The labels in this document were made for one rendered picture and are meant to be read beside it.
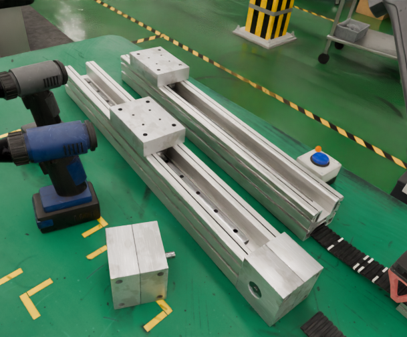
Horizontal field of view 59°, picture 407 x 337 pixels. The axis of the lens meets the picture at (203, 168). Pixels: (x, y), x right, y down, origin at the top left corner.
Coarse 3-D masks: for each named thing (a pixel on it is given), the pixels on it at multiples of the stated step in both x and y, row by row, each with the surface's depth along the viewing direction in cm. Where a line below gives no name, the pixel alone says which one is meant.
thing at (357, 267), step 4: (364, 256) 72; (368, 256) 72; (360, 260) 72; (364, 260) 71; (368, 260) 72; (372, 260) 71; (356, 264) 70; (360, 264) 70; (364, 264) 70; (368, 264) 70; (352, 268) 70; (356, 268) 70; (360, 268) 70; (364, 268) 70; (360, 272) 69
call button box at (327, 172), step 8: (312, 152) 90; (296, 160) 88; (304, 160) 87; (312, 160) 87; (336, 160) 88; (312, 168) 85; (320, 168) 85; (328, 168) 86; (336, 168) 86; (320, 176) 84; (328, 176) 86; (328, 184) 89
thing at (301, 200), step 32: (128, 64) 112; (160, 96) 103; (192, 96) 103; (192, 128) 95; (224, 128) 96; (224, 160) 88; (256, 160) 81; (288, 160) 82; (256, 192) 82; (288, 192) 74; (320, 192) 76; (288, 224) 77; (320, 224) 76
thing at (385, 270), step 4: (384, 268) 69; (380, 272) 69; (384, 272) 69; (376, 276) 68; (380, 276) 68; (384, 276) 68; (388, 276) 68; (372, 280) 67; (376, 280) 67; (380, 280) 67; (384, 280) 67; (376, 284) 67; (380, 284) 66
